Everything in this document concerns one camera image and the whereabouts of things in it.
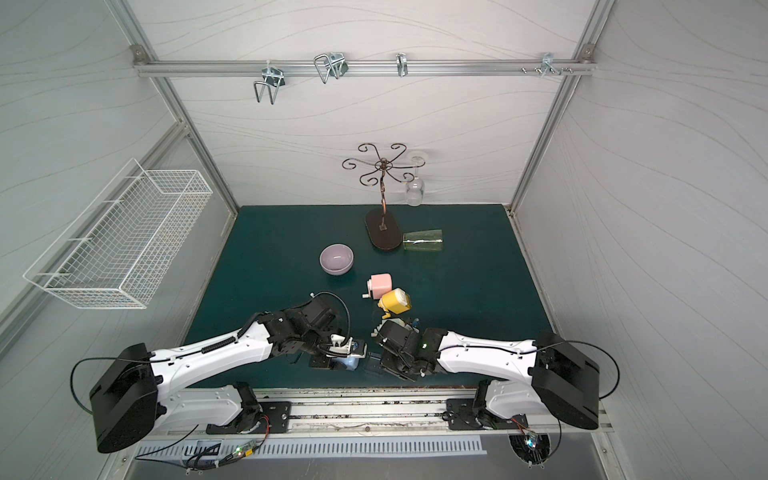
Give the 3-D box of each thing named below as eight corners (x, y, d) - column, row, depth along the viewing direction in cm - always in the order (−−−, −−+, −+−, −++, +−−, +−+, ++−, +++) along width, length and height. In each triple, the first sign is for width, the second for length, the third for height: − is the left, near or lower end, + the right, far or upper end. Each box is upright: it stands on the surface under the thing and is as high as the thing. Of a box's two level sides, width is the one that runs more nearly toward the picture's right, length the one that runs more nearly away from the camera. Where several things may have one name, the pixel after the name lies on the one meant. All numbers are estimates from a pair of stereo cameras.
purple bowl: (320, 278, 100) (317, 269, 96) (325, 251, 107) (322, 242, 103) (351, 278, 100) (349, 269, 96) (354, 251, 107) (352, 242, 103)
